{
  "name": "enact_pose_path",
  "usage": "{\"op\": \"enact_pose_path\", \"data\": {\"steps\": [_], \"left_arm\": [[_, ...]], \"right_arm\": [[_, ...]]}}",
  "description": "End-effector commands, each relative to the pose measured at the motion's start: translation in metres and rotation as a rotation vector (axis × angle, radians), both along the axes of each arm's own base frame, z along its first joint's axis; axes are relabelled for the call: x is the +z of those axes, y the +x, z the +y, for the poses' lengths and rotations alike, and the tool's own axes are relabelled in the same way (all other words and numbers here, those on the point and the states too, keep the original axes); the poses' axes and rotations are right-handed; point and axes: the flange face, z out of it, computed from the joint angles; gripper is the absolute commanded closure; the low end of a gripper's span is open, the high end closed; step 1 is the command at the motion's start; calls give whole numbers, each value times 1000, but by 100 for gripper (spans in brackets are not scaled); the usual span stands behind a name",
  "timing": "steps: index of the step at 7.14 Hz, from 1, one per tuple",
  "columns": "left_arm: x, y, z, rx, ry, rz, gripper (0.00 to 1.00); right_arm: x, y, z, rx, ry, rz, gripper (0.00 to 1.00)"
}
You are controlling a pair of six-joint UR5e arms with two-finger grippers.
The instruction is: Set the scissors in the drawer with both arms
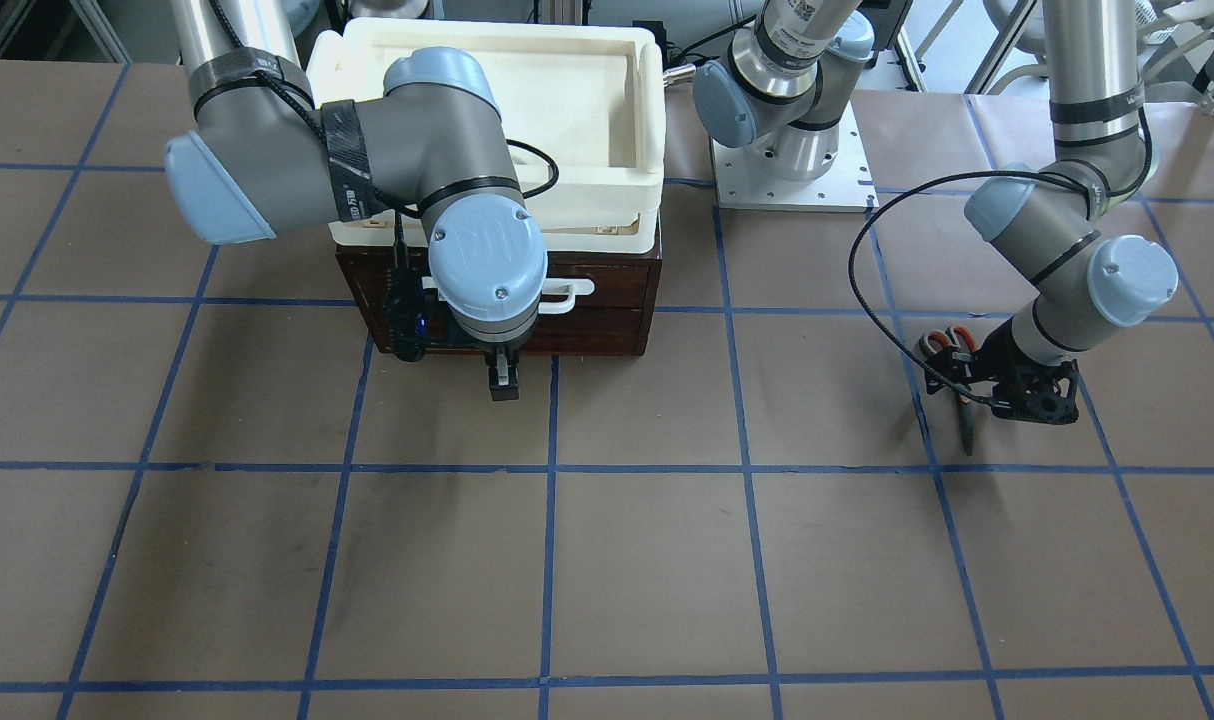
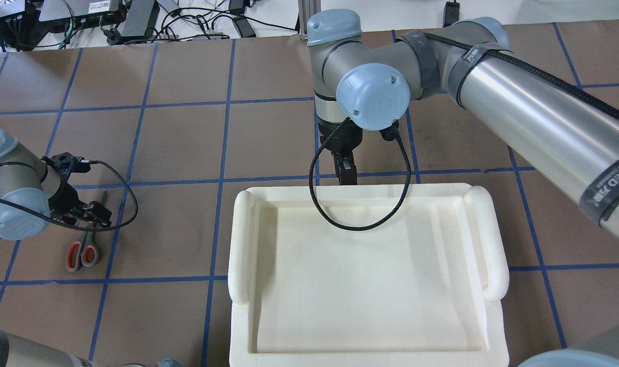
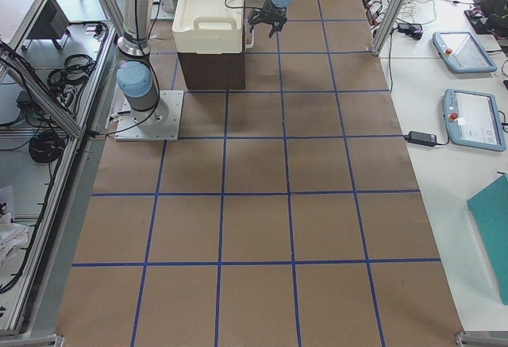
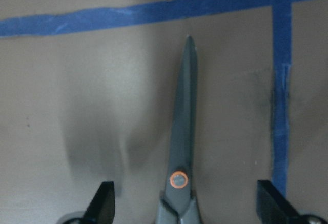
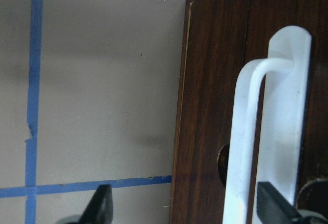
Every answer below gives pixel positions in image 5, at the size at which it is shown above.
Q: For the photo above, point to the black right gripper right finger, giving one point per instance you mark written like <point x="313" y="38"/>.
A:
<point x="272" y="207"/>

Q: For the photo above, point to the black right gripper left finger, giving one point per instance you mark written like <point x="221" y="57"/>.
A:
<point x="99" y="209"/>

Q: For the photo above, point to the wooden drawer with white handle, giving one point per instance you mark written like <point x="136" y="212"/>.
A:
<point x="267" y="124"/>

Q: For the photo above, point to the dark wooden drawer cabinet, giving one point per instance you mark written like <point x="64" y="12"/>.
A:
<point x="220" y="36"/>

